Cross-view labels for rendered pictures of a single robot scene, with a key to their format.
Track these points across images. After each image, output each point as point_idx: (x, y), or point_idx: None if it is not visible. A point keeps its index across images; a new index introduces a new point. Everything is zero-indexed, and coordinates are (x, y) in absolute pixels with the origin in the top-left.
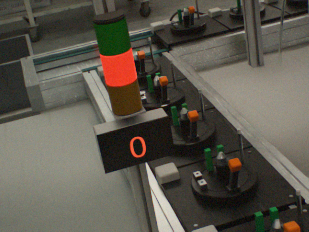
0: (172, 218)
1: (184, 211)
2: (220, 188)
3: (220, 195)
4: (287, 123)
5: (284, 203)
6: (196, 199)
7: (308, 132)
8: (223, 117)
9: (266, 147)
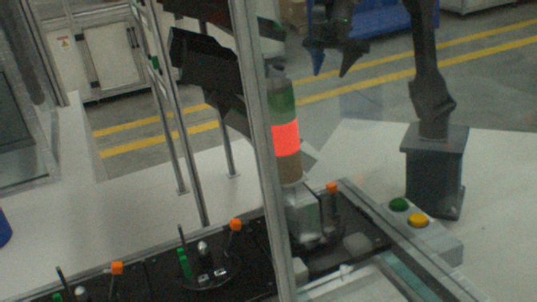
0: None
1: (247, 295)
2: (225, 264)
3: (236, 263)
4: (45, 279)
5: (246, 232)
6: (226, 290)
7: (76, 263)
8: (61, 289)
9: (145, 253)
